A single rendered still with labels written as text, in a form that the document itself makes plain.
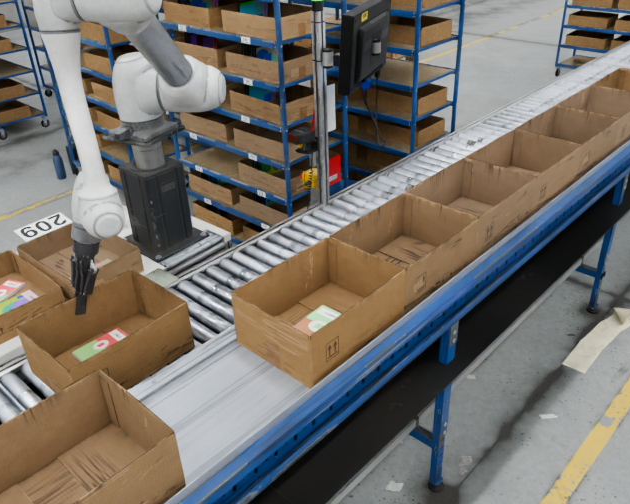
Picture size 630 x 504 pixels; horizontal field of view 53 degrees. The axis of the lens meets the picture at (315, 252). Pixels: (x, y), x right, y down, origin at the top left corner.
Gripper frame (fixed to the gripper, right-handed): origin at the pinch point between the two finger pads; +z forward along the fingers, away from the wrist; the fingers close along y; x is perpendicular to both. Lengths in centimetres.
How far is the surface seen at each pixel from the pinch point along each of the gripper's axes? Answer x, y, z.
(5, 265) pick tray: -3, 58, 9
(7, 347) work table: 13.2, 16.9, 20.1
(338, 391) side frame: -20, -86, -8
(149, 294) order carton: -19.2, -7.9, -3.1
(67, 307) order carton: 4.0, 0.0, 0.9
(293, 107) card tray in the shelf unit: -136, 53, -62
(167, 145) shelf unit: -185, 213, -8
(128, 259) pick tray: -30.0, 21.1, -3.7
